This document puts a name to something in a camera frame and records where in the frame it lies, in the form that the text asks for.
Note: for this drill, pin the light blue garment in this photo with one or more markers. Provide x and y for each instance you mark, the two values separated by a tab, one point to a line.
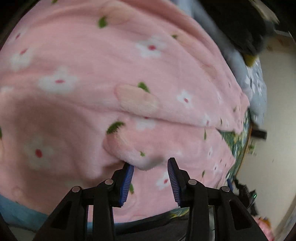
18	213

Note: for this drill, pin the pink fuzzy item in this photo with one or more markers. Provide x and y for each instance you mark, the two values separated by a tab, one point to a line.
264	227

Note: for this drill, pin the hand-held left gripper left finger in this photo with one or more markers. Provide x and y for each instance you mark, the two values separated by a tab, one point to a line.
126	185

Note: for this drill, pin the olive green garment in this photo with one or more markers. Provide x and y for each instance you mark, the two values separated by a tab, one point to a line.
250	59

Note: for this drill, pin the pink floral fleece garment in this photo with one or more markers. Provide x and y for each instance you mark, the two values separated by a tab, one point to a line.
92	58

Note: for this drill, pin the small green white object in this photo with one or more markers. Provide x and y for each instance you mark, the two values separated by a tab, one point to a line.
251	149

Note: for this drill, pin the black garment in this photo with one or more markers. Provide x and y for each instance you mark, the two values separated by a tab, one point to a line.
235	23

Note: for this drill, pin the grey-blue daisy print duvet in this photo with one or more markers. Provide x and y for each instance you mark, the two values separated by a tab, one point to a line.
256	92

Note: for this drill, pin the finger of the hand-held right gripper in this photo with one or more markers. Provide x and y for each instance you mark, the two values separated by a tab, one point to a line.
229	185

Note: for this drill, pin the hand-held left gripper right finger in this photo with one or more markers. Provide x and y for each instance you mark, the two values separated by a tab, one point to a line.
173	183

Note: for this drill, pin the black rectangular post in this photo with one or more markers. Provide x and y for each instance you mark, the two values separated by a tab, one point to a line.
259	134

